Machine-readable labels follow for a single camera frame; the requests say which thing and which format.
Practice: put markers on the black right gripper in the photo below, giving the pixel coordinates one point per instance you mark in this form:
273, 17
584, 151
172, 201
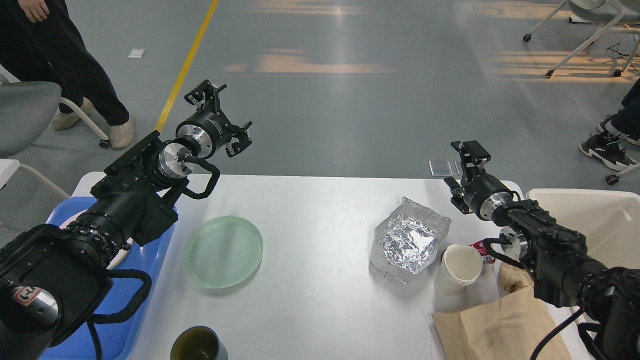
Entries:
480, 193

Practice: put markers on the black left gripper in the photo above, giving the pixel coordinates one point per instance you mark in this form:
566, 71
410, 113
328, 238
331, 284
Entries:
207, 130

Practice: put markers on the light green plate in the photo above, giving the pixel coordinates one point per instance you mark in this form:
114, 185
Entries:
222, 252

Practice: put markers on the dark green mug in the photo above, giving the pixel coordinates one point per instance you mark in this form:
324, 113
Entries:
198, 343

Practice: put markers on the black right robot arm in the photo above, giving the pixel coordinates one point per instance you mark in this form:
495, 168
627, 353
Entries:
555, 258

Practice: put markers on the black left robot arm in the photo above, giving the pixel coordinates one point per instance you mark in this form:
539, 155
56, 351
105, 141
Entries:
54, 280

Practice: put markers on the metal floor socket plates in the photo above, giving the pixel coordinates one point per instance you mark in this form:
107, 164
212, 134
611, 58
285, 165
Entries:
445, 168

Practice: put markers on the small red wrapper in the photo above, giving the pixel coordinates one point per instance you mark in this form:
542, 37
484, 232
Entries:
487, 258

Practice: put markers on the white paper cup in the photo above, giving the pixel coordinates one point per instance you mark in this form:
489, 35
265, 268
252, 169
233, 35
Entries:
460, 266

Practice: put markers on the crumpled foil bag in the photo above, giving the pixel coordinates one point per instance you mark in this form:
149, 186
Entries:
407, 241

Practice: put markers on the crumpled brown paper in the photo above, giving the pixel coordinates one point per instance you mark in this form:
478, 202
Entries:
512, 279

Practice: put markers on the seated person black sneakers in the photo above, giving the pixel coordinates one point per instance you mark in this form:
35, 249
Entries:
624, 125

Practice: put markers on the white plastic bin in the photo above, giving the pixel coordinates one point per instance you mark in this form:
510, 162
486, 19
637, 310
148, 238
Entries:
609, 219

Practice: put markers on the pink plate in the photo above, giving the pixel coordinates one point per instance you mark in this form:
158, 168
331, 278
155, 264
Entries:
97, 235

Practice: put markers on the brown paper bag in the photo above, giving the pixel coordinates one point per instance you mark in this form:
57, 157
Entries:
508, 328

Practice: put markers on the grey office chair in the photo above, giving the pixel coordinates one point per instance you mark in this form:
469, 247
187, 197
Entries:
26, 109

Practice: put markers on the walking person in black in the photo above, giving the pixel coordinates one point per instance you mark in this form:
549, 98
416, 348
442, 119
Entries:
40, 42

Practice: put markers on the blue plastic tray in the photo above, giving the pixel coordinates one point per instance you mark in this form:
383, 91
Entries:
116, 339

